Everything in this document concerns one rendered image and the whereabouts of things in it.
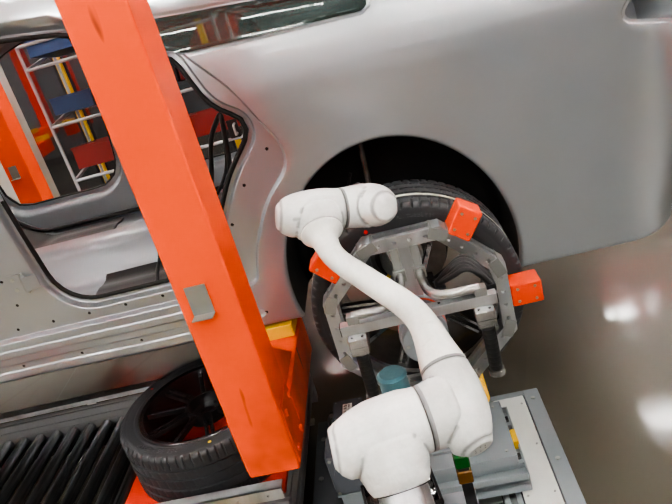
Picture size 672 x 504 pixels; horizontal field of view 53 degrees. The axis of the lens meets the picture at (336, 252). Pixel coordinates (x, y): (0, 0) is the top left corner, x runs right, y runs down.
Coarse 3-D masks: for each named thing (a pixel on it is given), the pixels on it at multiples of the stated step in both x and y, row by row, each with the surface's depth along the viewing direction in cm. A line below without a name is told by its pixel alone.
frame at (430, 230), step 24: (360, 240) 193; (384, 240) 189; (408, 240) 190; (432, 240) 188; (456, 240) 188; (504, 264) 191; (336, 288) 195; (504, 288) 194; (336, 312) 198; (504, 312) 197; (336, 336) 202; (504, 336) 202; (480, 360) 204
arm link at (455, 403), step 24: (456, 360) 134; (432, 384) 130; (456, 384) 130; (480, 384) 133; (432, 408) 127; (456, 408) 127; (480, 408) 128; (432, 432) 126; (456, 432) 126; (480, 432) 126
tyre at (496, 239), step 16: (400, 192) 202; (416, 192) 200; (432, 192) 202; (448, 192) 204; (464, 192) 213; (400, 208) 194; (416, 208) 193; (432, 208) 193; (448, 208) 194; (480, 208) 204; (384, 224) 196; (400, 224) 195; (480, 224) 195; (352, 240) 198; (480, 240) 197; (496, 240) 197; (512, 256) 199; (512, 272) 201; (320, 288) 204; (320, 304) 207; (320, 320) 209; (320, 336) 212; (336, 352) 214
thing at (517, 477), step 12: (504, 408) 256; (516, 444) 237; (504, 468) 230; (516, 468) 230; (444, 480) 233; (456, 480) 232; (480, 480) 229; (492, 480) 225; (504, 480) 225; (516, 480) 225; (528, 480) 225; (444, 492) 228; (480, 492) 228; (492, 492) 228; (504, 492) 227; (516, 492) 227
